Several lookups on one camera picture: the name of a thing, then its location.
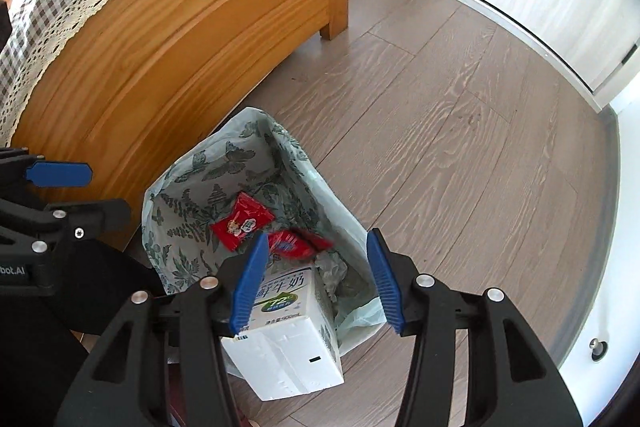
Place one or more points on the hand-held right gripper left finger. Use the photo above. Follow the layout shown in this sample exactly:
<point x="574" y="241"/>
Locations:
<point x="247" y="292"/>

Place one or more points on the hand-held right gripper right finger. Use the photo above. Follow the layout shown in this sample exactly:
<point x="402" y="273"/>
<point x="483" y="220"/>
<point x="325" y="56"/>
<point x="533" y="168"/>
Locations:
<point x="385" y="282"/>

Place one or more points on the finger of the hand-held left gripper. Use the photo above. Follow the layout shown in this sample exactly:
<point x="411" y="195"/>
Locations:
<point x="60" y="174"/>
<point x="95" y="214"/>

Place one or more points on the white milk carton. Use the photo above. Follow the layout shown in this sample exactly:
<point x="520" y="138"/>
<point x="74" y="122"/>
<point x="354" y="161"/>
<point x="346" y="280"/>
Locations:
<point x="290" y="337"/>

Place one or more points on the bin with leaf-print liner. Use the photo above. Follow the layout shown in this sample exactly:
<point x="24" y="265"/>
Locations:
<point x="210" y="192"/>

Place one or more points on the crumpled grey plastic wrapper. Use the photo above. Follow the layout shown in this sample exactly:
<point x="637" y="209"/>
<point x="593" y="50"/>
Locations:
<point x="330" y="269"/>

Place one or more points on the red snack packet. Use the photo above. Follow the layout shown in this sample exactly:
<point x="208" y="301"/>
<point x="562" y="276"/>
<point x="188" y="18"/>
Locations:
<point x="292" y="244"/>
<point x="240" y="222"/>

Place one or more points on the metal door stop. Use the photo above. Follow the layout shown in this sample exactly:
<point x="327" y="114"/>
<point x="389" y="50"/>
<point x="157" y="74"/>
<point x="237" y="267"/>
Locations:
<point x="598" y="350"/>

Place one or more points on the aluminium door track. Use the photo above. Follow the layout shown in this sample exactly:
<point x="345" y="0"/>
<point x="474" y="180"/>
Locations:
<point x="500" y="14"/>

